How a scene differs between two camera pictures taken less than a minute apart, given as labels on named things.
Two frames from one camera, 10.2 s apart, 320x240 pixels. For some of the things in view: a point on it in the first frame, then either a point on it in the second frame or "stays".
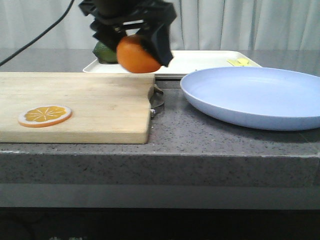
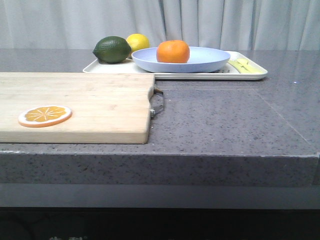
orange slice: x=41 y=116 stays
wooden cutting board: x=106 y=108 stays
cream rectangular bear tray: x=183 y=62 to x=229 y=72
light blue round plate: x=268 y=98 to x=201 y=60
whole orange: x=133 y=56 to x=173 y=51
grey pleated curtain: x=198 y=25 stays
